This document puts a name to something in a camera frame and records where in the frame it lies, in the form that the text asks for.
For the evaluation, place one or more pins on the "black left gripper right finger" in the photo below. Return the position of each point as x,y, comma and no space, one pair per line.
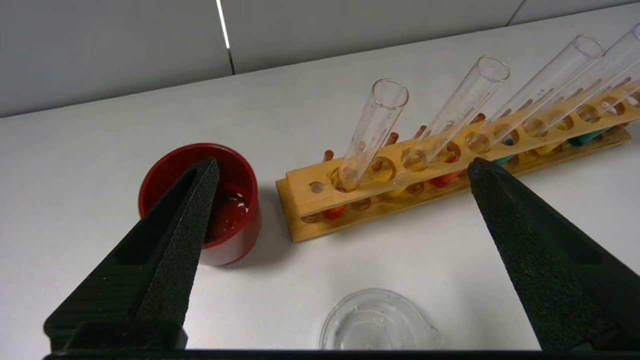
550,260

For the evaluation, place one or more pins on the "clear glass beaker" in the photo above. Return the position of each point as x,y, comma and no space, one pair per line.
380,325

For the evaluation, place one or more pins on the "wooden test tube rack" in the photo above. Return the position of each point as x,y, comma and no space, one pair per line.
305,200

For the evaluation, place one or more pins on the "test tube with teal pigment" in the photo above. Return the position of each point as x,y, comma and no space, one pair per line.
615,60
585,138

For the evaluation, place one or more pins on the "dark red cup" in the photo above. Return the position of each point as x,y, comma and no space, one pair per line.
240,235

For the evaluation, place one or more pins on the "test tube with yellow pigment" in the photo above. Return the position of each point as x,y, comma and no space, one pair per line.
465,100
547,149

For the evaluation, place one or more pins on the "test tube with red pigment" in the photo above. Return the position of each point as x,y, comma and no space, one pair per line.
380,115
550,80

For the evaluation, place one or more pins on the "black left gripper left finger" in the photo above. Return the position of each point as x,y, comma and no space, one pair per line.
160,260

